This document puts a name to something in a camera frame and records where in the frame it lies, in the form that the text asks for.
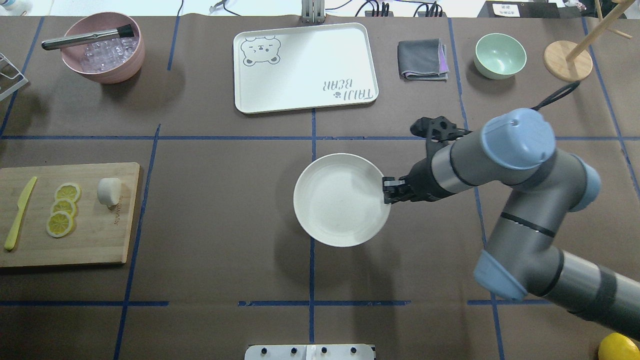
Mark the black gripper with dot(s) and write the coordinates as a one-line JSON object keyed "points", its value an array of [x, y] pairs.
{"points": [[421, 183]]}

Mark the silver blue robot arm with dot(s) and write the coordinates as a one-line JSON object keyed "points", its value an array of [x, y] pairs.
{"points": [[519, 150]]}

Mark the cream bear tray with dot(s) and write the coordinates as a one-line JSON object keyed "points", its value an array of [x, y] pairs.
{"points": [[307, 67]]}

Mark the white round plate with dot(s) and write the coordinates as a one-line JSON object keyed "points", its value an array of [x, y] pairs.
{"points": [[338, 200]]}

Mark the grey folded cloth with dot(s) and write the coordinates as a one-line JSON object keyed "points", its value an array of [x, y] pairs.
{"points": [[422, 60]]}

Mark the green bowl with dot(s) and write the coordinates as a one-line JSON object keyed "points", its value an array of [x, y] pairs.
{"points": [[499, 56]]}

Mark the black power strip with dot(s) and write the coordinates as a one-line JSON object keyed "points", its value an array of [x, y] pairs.
{"points": [[401, 9]]}

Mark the wooden mug stand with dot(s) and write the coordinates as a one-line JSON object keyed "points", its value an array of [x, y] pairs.
{"points": [[571, 62]]}

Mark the black box with label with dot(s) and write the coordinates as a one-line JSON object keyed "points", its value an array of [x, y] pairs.
{"points": [[507, 9]]}

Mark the yellow lemon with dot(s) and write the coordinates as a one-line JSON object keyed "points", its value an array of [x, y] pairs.
{"points": [[616, 346]]}

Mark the wooden cutting board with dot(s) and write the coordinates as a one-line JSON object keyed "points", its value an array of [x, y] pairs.
{"points": [[101, 235]]}

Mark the pink bowl with ice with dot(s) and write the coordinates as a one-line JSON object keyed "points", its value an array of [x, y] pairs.
{"points": [[106, 61]]}

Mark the black silver tongs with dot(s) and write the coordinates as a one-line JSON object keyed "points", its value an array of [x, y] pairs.
{"points": [[125, 31]]}

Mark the lemon slice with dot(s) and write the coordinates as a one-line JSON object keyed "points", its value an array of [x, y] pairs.
{"points": [[64, 205], [70, 191], [59, 224]]}

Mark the yellow plastic knife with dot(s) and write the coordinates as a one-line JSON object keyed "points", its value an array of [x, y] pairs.
{"points": [[23, 199]]}

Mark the acrylic cup rack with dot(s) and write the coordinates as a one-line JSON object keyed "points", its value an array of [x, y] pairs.
{"points": [[11, 78]]}

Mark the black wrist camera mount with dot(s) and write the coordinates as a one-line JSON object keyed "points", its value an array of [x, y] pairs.
{"points": [[438, 133]]}

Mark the white camera pole base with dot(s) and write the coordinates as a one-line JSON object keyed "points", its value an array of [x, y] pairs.
{"points": [[356, 351]]}

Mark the aluminium frame post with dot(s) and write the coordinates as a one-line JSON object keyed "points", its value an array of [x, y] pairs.
{"points": [[313, 11]]}

